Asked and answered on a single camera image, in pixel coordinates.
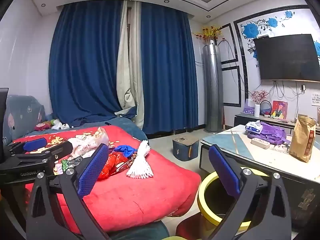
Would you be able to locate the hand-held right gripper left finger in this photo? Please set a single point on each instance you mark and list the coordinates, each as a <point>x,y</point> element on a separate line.
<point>92,170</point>

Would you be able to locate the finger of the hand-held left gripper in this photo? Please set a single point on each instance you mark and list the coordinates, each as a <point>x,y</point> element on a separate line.
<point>61,148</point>
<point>35,144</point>

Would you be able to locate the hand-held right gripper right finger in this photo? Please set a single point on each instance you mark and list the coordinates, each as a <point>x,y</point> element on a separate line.
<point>223,170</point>

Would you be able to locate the green patterned wrapper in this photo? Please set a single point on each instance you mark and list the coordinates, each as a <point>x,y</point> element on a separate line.
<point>64,165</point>

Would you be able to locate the red snack wrapper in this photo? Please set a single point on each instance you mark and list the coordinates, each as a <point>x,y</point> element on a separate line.
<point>112,166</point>

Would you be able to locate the white plastic bag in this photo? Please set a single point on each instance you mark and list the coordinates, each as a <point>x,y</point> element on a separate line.
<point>87,141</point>

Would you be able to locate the yellow rimmed trash can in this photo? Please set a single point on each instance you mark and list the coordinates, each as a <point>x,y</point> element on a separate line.
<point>203,192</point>

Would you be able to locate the blue glove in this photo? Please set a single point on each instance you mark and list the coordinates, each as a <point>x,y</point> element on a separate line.
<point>126,150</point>

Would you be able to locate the white cotton swab bundle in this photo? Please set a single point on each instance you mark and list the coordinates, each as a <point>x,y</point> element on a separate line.
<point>140,162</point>

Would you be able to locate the red plush toy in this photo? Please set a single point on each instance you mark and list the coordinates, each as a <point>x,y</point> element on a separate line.
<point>42,127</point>

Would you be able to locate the white crumpled cloth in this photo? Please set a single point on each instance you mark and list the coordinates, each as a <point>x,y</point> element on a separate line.
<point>60,125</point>

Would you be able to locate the blue storage stool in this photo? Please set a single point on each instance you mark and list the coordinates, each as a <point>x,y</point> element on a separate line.
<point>185,150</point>

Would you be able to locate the white and blue coffee table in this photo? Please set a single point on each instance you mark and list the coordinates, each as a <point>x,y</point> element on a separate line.
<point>265,155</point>

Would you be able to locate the white power strip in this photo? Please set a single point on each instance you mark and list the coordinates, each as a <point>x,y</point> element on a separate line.
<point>260,142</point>

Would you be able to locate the blue sofa cover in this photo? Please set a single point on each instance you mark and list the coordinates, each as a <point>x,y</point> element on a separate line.
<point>120,126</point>

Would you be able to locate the white tissue pack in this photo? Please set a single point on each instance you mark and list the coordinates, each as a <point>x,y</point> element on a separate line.
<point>253,127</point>

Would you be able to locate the red floral blanket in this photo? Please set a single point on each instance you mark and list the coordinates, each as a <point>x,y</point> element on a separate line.
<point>140,195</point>

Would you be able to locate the black tv stand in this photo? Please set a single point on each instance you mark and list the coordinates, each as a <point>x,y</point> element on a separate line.
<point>240,118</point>

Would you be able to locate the purple backpack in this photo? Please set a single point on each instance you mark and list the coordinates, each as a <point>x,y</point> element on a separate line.
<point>273,132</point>

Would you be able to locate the white vase with pink flowers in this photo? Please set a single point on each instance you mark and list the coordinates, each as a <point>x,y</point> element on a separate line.
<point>257,110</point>

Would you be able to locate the red plastic stool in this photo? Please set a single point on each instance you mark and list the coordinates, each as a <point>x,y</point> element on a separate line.
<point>187,230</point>

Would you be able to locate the round desk ornament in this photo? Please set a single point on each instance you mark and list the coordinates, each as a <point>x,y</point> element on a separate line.
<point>265,107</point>

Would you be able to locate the dark teal sofa cushion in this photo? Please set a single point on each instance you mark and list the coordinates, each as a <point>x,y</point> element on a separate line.
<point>140,231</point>

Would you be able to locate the colourful portrait painting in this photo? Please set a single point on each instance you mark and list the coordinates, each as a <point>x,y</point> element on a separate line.
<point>279,110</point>

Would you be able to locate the silver tower air conditioner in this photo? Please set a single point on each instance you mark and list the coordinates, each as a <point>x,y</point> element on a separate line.
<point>212,87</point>

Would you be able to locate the green cloth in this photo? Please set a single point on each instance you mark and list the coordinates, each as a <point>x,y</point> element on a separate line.
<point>175,238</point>

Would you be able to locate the brown paper bag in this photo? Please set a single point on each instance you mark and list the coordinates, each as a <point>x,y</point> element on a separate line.
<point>302,140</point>

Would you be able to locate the blue curtain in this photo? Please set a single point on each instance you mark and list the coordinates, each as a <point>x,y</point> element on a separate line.
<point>167,70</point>
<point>85,62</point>

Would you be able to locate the beige curtain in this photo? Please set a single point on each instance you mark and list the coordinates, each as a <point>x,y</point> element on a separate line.
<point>127,67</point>

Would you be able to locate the black television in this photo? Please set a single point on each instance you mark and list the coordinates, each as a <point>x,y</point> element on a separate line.
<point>287,57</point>

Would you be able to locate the yellow artificial flowers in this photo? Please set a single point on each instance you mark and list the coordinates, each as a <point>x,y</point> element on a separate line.
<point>207,32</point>

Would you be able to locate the wall socket with plug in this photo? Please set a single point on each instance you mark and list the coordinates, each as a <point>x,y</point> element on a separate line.
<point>302,88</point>

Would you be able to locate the white wall note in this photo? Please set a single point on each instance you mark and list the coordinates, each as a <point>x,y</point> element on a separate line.
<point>315,98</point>

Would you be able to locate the blue flower wall decal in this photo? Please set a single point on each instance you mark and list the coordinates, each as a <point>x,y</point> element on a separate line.
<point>251,30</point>

